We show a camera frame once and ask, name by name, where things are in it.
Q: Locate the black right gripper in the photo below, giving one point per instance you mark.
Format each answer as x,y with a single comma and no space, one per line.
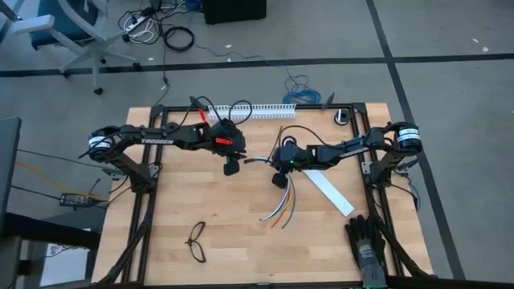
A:
291,158

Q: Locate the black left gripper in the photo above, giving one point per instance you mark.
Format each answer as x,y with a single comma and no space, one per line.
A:
227,138

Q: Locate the white duct cover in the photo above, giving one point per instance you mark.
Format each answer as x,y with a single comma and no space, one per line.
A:
331,192

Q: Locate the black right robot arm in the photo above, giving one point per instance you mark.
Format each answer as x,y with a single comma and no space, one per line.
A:
345,151

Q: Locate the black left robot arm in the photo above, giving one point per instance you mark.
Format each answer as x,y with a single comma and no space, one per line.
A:
156,140

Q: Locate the black tape roll white core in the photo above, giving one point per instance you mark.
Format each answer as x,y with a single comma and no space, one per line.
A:
347,117

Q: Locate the black grey work glove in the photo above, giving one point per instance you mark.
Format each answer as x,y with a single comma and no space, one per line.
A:
367,257

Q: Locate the black box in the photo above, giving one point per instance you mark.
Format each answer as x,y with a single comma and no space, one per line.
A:
233,10

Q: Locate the white power strip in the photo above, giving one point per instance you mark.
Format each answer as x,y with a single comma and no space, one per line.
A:
136,23

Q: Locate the black power adapter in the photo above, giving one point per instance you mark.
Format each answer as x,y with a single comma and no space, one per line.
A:
74,199

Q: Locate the grey office chair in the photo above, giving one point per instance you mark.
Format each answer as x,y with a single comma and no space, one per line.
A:
93,52

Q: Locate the black side table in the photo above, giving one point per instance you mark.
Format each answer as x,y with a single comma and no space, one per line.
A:
48,230

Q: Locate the dark grey panel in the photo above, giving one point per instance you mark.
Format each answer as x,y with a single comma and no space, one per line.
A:
9,172

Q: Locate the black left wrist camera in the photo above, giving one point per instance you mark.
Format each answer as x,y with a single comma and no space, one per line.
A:
231,166

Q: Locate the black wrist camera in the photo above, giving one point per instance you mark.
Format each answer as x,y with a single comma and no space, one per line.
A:
279,180
231,166

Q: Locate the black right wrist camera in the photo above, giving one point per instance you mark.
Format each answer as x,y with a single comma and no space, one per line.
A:
279,180

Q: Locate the black aluminium table frame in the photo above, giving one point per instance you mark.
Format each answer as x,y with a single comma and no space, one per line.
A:
176,108

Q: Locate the black frame eyeglasses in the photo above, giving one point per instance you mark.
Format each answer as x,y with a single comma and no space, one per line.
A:
188,242

